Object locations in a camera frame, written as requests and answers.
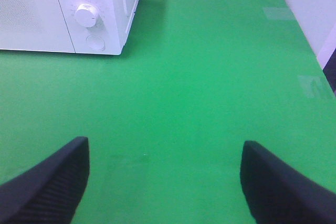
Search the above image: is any white microwave door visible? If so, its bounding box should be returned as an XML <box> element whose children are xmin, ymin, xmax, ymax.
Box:
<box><xmin>1</xmin><ymin>0</ymin><xmax>74</xmax><ymax>52</ymax></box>

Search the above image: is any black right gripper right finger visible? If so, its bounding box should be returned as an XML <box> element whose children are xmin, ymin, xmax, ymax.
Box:
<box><xmin>240</xmin><ymin>141</ymin><xmax>335</xmax><ymax>223</ymax></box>

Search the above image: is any green table cloth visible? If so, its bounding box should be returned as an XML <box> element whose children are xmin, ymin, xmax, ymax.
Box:
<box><xmin>1</xmin><ymin>0</ymin><xmax>335</xmax><ymax>223</ymax></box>

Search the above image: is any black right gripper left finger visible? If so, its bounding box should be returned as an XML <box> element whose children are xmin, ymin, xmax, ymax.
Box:
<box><xmin>1</xmin><ymin>136</ymin><xmax>90</xmax><ymax>223</ymax></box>

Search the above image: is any white microwave knob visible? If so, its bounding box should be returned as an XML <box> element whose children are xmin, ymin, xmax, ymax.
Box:
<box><xmin>74</xmin><ymin>4</ymin><xmax>99</xmax><ymax>28</ymax></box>

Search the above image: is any round door release button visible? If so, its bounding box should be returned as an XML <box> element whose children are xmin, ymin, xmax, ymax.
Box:
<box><xmin>86</xmin><ymin>35</ymin><xmax>105</xmax><ymax>51</ymax></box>

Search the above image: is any white microwave oven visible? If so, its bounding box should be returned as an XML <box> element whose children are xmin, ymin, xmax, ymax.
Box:
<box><xmin>1</xmin><ymin>0</ymin><xmax>139</xmax><ymax>55</ymax></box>

